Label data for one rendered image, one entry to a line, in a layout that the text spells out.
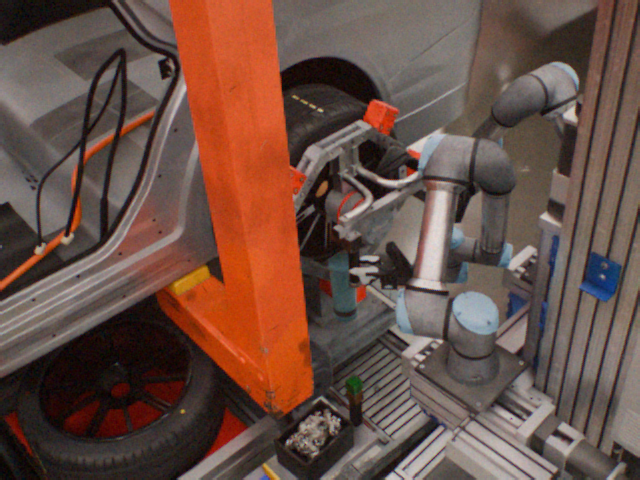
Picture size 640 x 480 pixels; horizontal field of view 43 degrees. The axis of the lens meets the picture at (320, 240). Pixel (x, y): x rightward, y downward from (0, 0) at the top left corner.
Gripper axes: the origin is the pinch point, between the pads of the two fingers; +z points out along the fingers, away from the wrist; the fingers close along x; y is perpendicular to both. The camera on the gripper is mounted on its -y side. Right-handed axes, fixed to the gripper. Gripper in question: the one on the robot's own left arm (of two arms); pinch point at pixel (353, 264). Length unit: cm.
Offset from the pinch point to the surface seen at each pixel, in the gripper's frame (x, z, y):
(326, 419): -40.0, 6.7, 26.2
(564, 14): 350, -122, 85
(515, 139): 195, -75, 84
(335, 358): 20, 11, 69
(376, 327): 36, -4, 68
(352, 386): -34.6, -1.1, 16.9
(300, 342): -28.9, 14.0, 4.5
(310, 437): -47, 11, 25
